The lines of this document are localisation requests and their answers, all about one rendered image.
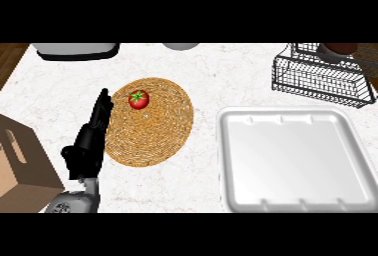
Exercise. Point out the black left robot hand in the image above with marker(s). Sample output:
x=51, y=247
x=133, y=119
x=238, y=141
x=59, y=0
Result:
x=92, y=140

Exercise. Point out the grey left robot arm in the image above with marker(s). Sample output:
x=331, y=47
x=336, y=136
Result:
x=74, y=201

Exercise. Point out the white plastic tray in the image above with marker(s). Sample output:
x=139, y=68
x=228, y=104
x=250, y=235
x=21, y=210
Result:
x=296, y=160

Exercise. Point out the round woven wicker placemat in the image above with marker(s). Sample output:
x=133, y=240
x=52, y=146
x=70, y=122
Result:
x=150, y=130

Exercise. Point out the red tomato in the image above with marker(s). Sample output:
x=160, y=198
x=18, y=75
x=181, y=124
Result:
x=139, y=100

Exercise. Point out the brown cardboard box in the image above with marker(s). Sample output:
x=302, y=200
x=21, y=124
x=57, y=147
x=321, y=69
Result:
x=23, y=166

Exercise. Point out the grey and black appliance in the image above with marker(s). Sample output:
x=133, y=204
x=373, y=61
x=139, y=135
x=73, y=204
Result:
x=76, y=50

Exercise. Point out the pale grey round object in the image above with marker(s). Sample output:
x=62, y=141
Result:
x=181, y=46

